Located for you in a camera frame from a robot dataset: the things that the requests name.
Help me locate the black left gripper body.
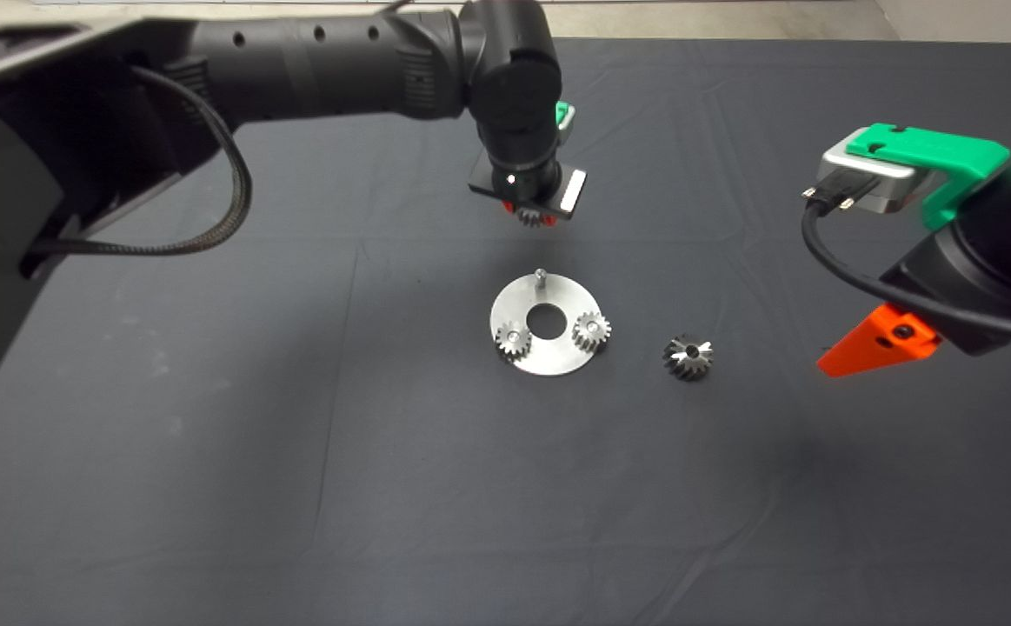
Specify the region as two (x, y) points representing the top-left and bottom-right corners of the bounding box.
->
(468, 156), (588, 220)

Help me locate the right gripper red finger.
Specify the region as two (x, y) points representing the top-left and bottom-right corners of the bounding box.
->
(816, 303), (943, 379)

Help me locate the black braided cable sleeve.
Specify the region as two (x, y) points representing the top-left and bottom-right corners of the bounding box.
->
(23, 65), (254, 270)

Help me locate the silver right camera box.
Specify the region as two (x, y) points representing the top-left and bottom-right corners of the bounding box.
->
(818, 139), (932, 216)

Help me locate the round metal plate with hole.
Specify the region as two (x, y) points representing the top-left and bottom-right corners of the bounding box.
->
(490, 269), (603, 377)

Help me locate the green right camera mount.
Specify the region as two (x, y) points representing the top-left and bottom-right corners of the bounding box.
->
(846, 123), (1011, 231)

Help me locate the large steel gear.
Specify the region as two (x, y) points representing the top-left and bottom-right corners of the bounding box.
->
(662, 333), (715, 383)

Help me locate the dark grey table cloth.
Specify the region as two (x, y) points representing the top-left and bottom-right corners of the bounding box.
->
(0, 35), (1011, 626)

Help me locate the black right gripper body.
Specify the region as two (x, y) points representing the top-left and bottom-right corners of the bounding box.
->
(879, 239), (1011, 357)

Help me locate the black right camera cable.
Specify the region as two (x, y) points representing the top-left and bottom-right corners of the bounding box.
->
(801, 178), (1011, 349)

